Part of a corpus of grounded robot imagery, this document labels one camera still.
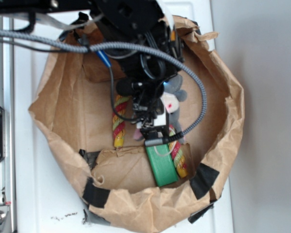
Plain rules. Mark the green rectangular block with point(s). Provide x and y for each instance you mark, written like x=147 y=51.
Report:
x=162 y=165

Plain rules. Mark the multicolour twisted rope toy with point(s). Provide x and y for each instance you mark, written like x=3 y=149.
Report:
x=177 y=155

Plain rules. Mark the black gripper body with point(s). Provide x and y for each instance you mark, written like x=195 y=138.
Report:
x=142 y=22

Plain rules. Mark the brown paper bag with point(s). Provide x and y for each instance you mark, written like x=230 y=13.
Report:
x=73 y=110

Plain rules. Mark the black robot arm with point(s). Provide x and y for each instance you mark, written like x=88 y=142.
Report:
x=33 y=7

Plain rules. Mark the gray plush mouse toy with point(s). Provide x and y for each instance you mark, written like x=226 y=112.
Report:
x=173 y=94

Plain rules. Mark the aluminium frame rail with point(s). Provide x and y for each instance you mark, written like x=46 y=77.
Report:
x=8 y=219

